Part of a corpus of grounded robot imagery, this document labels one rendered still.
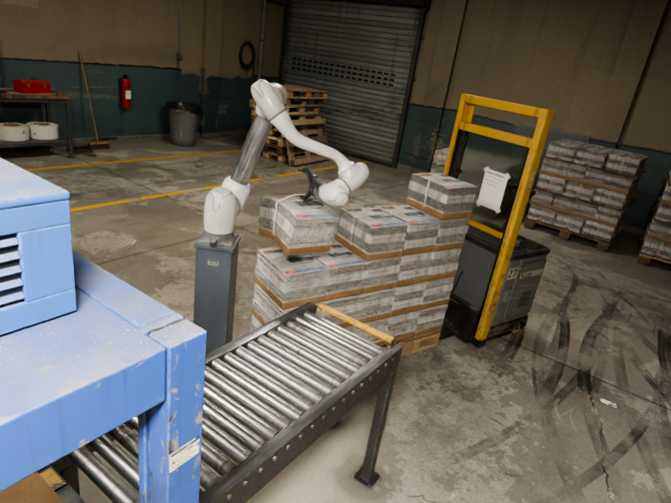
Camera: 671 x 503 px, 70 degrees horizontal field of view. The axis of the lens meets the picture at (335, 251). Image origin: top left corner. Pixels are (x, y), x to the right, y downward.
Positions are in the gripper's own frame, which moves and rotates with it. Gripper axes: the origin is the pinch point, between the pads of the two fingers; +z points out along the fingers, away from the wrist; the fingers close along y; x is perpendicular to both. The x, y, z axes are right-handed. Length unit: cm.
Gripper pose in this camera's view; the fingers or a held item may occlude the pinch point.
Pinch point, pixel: (300, 182)
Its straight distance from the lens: 273.6
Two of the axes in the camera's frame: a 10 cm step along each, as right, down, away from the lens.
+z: -5.7, -3.1, 7.6
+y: -1.1, 9.5, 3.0
